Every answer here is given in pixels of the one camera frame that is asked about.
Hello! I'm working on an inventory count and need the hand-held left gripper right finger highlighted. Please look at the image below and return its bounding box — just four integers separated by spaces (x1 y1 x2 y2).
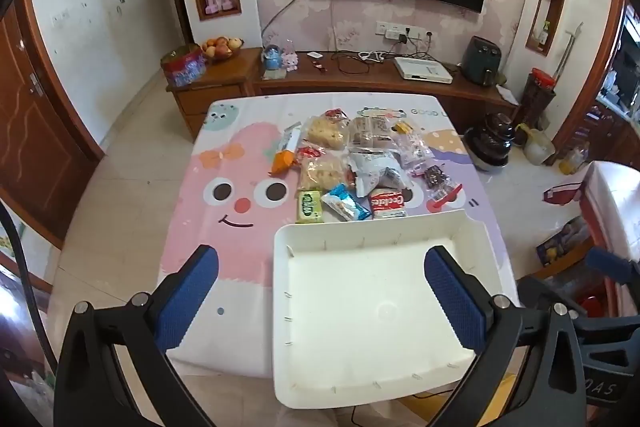
425 246 586 427

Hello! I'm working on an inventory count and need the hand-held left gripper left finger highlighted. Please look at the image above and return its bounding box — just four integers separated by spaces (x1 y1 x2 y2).
54 244 219 427

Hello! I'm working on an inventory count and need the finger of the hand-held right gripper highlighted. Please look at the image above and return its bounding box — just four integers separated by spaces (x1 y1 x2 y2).
517 276 587 314
586 248 640 280

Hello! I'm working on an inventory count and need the white plastic tray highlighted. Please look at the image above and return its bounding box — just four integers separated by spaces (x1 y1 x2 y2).
272 208 503 409

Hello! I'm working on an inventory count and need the red-edged clear snack packet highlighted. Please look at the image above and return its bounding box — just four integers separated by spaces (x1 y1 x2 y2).
425 187 467 212
412 163 453 200

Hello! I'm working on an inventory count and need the red white snack packet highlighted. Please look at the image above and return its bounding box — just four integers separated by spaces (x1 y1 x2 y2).
368 188 408 220

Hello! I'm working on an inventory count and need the white grey snack packet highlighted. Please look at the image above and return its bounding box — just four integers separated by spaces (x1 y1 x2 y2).
355 167 413 198
347 148 401 180

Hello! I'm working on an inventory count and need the blue snack packet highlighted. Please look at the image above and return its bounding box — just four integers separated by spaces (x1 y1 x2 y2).
321 183 372 222

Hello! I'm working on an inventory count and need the green snack packet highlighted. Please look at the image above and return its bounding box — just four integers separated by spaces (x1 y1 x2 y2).
296 189 325 224

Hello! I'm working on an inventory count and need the orange white snack packet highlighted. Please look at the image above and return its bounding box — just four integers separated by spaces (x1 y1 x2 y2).
270 123 303 178

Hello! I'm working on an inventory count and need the clear bread cake packet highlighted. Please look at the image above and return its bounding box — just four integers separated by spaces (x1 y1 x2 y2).
298 155 351 192
306 114 351 151

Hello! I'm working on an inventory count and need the brown pastry packet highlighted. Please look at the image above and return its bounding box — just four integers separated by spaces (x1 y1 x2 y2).
348 116 401 152

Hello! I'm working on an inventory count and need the red plastic basin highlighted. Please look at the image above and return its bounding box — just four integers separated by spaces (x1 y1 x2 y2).
580 292 616 318

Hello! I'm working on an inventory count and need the blue printed box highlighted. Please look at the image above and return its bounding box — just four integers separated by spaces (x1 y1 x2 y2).
536 217 596 265

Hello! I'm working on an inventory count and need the white cloth with red trim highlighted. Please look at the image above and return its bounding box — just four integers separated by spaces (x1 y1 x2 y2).
582 162 640 258

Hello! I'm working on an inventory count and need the cartoon printed tablecloth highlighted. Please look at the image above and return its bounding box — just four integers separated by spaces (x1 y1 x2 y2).
159 93 518 380

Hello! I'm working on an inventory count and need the red white bag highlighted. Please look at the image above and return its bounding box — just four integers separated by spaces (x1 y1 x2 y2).
544 183 586 206

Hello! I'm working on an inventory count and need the yellow bottle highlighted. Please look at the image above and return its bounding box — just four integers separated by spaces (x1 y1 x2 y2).
559 147 588 175

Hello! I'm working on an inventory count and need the pale plastic jug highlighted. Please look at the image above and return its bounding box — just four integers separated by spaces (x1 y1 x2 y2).
517 123 556 165

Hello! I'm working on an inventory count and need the dark brown cooker pot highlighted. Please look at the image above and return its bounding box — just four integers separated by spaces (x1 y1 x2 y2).
462 112 516 172

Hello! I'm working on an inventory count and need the dark jar with red lid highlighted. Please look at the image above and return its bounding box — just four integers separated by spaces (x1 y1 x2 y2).
522 68 557 128

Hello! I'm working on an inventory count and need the red round tin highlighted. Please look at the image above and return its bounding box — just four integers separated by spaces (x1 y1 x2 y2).
160 47 207 88

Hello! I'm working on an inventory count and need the white set-top box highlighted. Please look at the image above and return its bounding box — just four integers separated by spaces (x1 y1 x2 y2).
392 56 453 84

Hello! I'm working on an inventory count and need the brown wooden door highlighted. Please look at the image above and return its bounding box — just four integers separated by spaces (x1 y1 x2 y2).
0 0 103 248

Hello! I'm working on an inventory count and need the dark air fryer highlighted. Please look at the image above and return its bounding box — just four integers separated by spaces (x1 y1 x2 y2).
460 36 502 86

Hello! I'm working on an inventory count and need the wooden television cabinet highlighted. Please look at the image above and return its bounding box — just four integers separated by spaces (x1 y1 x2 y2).
166 47 521 142

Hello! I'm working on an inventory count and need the bowl of fruit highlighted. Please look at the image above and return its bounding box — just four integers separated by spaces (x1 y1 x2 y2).
201 36 245 62

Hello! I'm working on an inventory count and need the colourful wall sticker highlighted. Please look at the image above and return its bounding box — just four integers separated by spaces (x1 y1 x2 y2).
0 219 26 260

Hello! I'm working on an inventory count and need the mop handle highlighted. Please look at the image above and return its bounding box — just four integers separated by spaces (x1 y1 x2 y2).
555 23 583 78

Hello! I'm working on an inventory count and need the white wall outlet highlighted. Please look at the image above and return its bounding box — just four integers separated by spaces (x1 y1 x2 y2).
376 21 435 45

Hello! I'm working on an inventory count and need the black television cable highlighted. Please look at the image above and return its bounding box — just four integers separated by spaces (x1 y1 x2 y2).
260 0 313 48

